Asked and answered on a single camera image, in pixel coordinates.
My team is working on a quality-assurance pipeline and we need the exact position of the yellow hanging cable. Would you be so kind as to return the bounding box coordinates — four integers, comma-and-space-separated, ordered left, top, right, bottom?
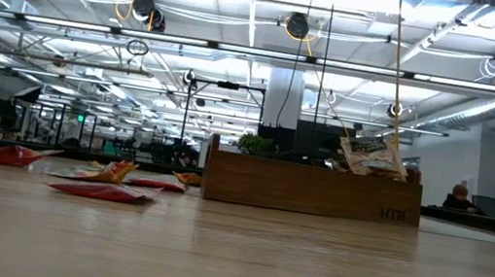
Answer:
373, 0, 426, 151

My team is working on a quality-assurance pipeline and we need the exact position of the person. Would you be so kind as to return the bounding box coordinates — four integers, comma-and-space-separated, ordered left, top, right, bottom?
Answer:
442, 181, 485, 217

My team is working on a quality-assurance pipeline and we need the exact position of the grey office chair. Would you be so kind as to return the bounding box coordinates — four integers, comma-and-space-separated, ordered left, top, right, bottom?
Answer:
469, 194, 495, 220

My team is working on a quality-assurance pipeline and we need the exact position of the black rig frame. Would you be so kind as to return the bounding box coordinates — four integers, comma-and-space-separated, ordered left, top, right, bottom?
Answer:
175, 75, 268, 180

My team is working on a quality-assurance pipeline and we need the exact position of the thin black hanging cable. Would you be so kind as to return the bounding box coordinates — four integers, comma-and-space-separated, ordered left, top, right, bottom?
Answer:
311, 0, 337, 123

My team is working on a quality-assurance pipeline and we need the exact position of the red tea packet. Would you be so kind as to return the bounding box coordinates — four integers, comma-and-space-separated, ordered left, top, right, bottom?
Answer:
125, 174, 189, 195
46, 171, 165, 210
0, 140, 65, 175

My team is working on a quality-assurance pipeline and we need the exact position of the silver ventilation duct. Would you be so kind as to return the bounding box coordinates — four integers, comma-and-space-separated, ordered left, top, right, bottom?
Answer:
413, 80, 495, 142

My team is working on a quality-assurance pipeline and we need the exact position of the black cable loop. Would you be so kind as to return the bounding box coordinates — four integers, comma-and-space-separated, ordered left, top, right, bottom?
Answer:
124, 37, 151, 58

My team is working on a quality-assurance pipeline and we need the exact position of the long ceiling light bar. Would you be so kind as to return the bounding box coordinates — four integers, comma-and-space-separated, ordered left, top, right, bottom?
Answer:
0, 8, 495, 94

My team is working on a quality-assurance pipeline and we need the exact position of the white square column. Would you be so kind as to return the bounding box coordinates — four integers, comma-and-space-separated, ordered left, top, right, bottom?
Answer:
262, 65, 307, 132

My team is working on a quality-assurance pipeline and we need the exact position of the small green leafy plant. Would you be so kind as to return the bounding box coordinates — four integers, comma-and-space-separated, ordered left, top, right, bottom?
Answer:
234, 130, 278, 160

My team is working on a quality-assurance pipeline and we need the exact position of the wooden tea organiser box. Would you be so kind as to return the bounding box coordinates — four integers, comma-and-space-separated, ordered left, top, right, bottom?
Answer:
197, 131, 429, 233

